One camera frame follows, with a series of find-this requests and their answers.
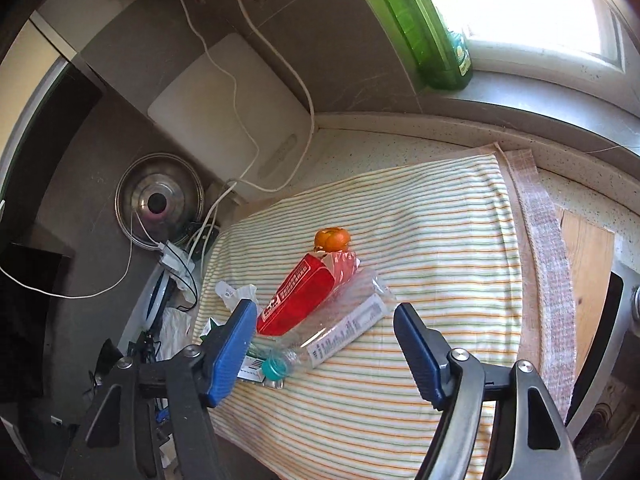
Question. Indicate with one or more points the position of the window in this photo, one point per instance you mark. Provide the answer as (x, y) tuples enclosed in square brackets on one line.
[(525, 5)]

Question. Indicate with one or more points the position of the clear plastic bottle teal cap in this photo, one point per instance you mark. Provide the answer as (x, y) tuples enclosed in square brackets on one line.
[(345, 322)]

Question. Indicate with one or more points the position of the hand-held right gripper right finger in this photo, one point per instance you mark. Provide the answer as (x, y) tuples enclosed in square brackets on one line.
[(415, 340)]

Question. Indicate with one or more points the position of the wooden board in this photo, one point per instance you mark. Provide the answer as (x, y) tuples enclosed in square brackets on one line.
[(590, 270)]

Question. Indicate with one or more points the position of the black appliance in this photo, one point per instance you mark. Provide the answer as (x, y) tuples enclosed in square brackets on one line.
[(30, 320)]

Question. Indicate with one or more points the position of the red carton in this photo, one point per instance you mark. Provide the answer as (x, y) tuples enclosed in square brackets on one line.
[(300, 295)]

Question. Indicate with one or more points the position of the white charger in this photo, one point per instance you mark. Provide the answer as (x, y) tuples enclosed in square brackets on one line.
[(176, 257)]

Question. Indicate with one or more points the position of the white plastic wrapper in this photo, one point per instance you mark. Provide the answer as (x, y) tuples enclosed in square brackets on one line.
[(235, 294)]

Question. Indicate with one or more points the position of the striped cloth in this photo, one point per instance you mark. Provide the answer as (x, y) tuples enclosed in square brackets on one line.
[(400, 210)]

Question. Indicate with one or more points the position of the orange peel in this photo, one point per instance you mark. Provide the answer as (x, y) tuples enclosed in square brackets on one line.
[(332, 240)]

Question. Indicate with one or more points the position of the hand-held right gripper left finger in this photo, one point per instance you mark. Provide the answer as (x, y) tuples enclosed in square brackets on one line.
[(230, 355)]

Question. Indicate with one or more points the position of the white cutting board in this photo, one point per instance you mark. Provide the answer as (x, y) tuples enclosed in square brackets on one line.
[(190, 110)]

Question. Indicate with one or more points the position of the pink checked cloth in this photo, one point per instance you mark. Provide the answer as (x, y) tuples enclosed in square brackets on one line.
[(545, 240)]

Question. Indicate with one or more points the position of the green plastic bottle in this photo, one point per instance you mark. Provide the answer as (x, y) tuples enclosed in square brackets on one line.
[(425, 35)]

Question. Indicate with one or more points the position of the steel pot lid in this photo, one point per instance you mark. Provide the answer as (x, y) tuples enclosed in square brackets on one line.
[(165, 180)]

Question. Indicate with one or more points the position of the white plastic bag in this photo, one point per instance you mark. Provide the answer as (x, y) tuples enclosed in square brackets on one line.
[(177, 325)]

